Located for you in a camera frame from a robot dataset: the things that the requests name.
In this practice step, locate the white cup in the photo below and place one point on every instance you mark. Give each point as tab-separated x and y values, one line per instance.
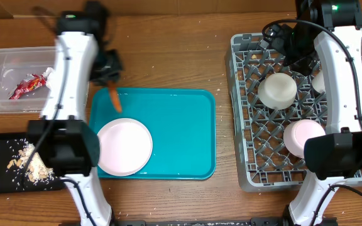
318	82

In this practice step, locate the orange carrot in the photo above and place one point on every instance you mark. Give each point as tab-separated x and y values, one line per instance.
114	96

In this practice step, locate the red snack wrapper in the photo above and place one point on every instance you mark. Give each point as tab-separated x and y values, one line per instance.
30	83

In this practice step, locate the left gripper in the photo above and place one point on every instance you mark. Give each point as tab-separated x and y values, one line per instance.
102	80

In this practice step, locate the white tissue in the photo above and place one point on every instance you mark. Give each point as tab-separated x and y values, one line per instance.
48	76

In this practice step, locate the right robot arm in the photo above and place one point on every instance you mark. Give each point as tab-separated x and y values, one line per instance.
330	31

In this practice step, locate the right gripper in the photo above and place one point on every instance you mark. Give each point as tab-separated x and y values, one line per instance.
305	68

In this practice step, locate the grey dishwasher rack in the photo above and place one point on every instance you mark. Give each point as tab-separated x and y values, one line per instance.
263	161

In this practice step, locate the peanut and rice scraps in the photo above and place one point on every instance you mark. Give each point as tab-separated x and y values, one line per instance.
37	172

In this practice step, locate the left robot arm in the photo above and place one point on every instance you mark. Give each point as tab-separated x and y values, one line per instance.
62	138

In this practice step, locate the clear plastic bin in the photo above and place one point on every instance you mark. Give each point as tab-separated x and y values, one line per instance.
17	65

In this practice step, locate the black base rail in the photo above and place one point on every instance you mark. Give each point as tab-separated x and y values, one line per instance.
255	221

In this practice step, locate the pale green bowl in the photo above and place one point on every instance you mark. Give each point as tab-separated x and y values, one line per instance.
277	91

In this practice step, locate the black plastic tray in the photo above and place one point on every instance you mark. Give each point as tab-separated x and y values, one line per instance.
7	185

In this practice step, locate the large pink plate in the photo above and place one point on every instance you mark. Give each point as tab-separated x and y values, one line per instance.
126	146

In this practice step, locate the small white plate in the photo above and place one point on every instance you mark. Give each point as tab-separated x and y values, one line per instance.
297	133

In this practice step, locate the teal plastic serving tray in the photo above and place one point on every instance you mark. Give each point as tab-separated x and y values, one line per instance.
182	123

